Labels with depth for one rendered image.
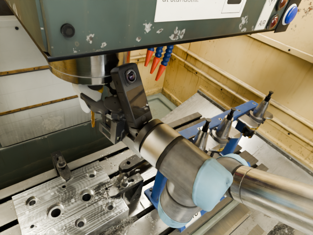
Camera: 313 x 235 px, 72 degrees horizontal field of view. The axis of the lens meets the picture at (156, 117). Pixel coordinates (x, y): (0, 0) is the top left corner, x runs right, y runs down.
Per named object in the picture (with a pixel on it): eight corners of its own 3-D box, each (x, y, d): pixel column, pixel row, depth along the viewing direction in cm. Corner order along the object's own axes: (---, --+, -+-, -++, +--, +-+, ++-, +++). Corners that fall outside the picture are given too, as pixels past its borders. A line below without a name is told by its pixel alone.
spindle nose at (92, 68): (98, 45, 53) (97, -10, 46) (144, 72, 46) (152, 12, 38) (32, 59, 43) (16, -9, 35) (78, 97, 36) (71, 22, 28)
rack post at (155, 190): (169, 205, 82) (187, 154, 64) (158, 212, 79) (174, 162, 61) (154, 185, 88) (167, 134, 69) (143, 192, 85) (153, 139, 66)
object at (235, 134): (242, 135, 73) (243, 134, 72) (233, 141, 70) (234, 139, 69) (227, 123, 77) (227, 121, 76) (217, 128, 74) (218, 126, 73)
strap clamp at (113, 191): (141, 195, 84) (145, 171, 74) (110, 212, 77) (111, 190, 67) (136, 188, 86) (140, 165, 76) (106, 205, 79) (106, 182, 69)
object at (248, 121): (260, 126, 79) (261, 124, 78) (252, 130, 76) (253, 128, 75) (244, 114, 82) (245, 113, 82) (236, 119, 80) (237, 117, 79)
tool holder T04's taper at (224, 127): (220, 127, 72) (227, 111, 67) (231, 134, 69) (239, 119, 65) (212, 132, 69) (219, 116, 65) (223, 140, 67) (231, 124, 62)
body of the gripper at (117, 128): (95, 128, 46) (134, 165, 41) (95, 97, 40) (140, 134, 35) (122, 114, 51) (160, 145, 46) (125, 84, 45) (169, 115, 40)
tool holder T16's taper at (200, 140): (197, 138, 66) (203, 121, 61) (208, 147, 63) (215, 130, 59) (187, 144, 63) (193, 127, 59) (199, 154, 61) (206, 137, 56)
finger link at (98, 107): (75, 102, 42) (111, 122, 40) (74, 95, 41) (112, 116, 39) (91, 91, 45) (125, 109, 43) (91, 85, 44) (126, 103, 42)
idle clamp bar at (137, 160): (167, 153, 102) (170, 144, 98) (123, 181, 87) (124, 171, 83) (160, 147, 105) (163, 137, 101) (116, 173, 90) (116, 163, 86)
